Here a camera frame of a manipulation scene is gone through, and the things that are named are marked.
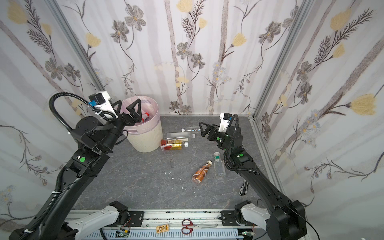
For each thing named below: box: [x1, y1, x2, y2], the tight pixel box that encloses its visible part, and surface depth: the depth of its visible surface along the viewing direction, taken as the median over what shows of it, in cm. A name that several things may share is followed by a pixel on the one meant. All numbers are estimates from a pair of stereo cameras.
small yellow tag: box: [156, 224, 170, 234], surface depth 72 cm
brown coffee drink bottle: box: [192, 160, 213, 184], surface depth 87 cm
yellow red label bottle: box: [160, 139, 183, 151], surface depth 99 cm
